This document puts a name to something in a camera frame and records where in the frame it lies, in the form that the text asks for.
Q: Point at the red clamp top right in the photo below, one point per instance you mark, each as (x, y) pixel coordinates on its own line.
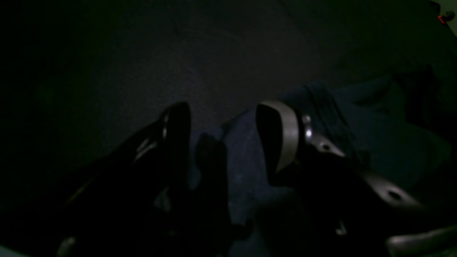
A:
(446, 17)

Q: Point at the dark blue t-shirt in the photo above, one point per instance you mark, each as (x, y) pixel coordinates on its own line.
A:
(396, 124)

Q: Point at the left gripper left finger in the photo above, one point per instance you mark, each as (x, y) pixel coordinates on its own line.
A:
(122, 201)

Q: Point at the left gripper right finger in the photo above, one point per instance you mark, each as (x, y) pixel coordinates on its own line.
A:
(349, 204)

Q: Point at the black table cloth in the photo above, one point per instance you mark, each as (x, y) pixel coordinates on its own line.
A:
(78, 76)

